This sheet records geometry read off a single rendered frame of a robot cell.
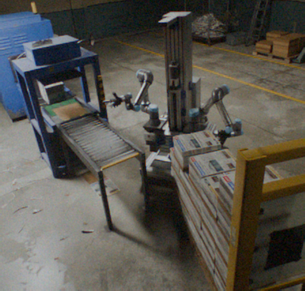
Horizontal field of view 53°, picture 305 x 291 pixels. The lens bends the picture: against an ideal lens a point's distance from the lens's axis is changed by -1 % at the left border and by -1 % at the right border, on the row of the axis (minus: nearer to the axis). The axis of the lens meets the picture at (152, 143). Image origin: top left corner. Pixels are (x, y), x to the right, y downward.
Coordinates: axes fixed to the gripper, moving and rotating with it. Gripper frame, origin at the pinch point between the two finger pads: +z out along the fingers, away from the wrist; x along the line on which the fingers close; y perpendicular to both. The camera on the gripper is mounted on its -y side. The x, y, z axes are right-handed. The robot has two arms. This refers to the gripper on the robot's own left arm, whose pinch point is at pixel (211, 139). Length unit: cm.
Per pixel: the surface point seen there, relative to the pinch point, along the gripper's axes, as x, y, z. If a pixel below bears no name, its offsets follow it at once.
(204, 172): 79, 21, 39
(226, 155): 62, 21, 12
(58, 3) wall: -907, 65, 173
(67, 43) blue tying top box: -141, 87, 133
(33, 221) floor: -29, -86, 209
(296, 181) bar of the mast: 172, 80, 32
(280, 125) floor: -138, -86, -182
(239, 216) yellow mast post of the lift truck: 175, 69, 60
